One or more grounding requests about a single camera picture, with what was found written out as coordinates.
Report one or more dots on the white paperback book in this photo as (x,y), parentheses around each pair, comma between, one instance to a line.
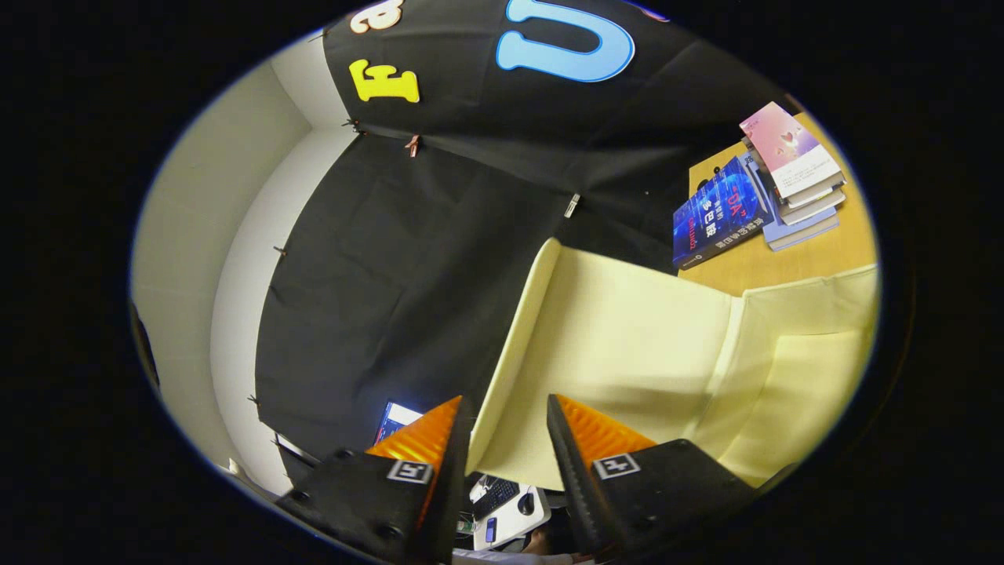
(816,208)

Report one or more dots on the cream fabric storage box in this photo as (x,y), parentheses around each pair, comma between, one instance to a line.
(627,329)

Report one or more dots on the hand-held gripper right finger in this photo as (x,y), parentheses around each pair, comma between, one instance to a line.
(576,486)

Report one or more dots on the black computer mouse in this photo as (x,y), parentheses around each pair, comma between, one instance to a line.
(526,504)

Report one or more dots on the black backdrop cloth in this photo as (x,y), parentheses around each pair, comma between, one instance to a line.
(376,275)

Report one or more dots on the pink clip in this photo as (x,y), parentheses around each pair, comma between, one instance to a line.
(412,146)

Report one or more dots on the white clip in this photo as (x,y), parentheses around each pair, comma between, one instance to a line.
(572,205)

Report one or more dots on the computer monitor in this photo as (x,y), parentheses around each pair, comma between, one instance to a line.
(400,420)

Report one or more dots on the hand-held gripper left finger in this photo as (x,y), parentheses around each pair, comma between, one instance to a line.
(451,486)

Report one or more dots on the dark blue book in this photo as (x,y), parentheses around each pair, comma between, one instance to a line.
(718,212)

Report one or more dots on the light blue book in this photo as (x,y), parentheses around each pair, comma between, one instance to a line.
(800,234)

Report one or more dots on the white computer desk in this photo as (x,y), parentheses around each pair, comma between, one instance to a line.
(541,522)

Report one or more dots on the pink cover book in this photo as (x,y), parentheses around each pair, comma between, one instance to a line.
(784,145)

